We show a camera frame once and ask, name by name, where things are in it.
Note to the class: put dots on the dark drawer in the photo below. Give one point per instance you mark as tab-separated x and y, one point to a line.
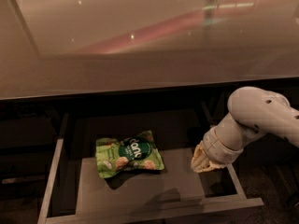
26	132
25	164
22	186
75	194

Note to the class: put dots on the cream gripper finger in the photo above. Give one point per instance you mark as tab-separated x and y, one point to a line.
199	160
207	167

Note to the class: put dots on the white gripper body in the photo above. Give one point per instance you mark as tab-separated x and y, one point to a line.
212	150

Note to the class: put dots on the green snack bag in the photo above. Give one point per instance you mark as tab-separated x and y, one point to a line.
137	152

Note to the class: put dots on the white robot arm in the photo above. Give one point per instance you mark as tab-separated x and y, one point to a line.
252	113

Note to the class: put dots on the dark left bottom drawer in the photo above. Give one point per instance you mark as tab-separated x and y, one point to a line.
22	186

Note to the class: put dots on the dark left middle drawer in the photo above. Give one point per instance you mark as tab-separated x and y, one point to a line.
25	164

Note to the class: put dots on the dark left top drawer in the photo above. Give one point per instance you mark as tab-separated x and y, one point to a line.
26	132

